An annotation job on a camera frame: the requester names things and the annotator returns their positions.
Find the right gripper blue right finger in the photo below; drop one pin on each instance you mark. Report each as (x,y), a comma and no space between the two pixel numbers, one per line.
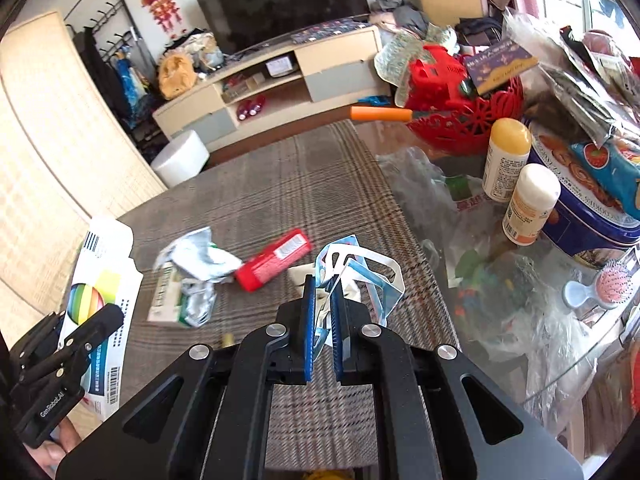
(339,328)

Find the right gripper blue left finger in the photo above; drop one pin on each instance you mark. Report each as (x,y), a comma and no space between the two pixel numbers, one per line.
(306,326)

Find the white blue face mask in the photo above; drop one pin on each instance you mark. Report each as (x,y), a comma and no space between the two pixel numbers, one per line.
(356,267)

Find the red tube package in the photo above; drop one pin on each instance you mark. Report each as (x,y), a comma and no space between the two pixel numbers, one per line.
(273,260)

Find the long white medicine box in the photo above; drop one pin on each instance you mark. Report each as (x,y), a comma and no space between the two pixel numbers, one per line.
(103,293)

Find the silver foil pack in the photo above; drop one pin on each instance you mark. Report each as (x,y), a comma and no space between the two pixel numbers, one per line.
(203,265)

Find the small green white box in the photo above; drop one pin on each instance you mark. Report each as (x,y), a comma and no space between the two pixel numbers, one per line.
(167,302)

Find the yellow foil wrapper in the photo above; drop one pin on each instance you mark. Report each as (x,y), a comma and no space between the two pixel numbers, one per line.
(328,474)

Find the person's left hand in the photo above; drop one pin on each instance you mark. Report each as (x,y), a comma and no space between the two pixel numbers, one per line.
(51,453)

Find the grey plaid tablecloth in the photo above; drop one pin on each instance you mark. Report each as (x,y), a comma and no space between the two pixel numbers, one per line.
(326,183)

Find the clear plastic bag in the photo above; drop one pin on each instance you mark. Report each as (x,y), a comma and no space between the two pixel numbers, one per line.
(505,300)

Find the red plastic basket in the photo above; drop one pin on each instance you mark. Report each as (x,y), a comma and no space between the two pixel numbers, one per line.
(445,115)

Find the beige TV cabinet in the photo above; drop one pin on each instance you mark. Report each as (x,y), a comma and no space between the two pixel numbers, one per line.
(275,86)

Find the yellow cap white bottle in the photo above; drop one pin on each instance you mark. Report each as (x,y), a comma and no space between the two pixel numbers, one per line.
(509,145)

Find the floral cloth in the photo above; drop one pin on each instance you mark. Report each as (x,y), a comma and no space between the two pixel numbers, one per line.
(392,62)

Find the blue cookie tin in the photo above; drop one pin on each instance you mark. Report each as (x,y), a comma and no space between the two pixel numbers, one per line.
(586,223)

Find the pink hairbrush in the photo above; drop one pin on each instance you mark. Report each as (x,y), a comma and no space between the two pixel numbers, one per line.
(614,286)

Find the dark blue book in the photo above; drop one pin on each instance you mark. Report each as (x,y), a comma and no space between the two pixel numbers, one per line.
(498,64)

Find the black coat rack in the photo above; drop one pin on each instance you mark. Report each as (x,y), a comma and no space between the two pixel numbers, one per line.
(118,60)

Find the black television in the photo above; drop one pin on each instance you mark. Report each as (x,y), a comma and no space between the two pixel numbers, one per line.
(241,24)

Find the red hanging decoration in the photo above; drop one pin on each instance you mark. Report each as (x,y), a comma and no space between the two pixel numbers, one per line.
(167,15)

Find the orange handle tool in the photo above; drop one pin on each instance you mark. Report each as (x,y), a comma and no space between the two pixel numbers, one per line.
(384,114)

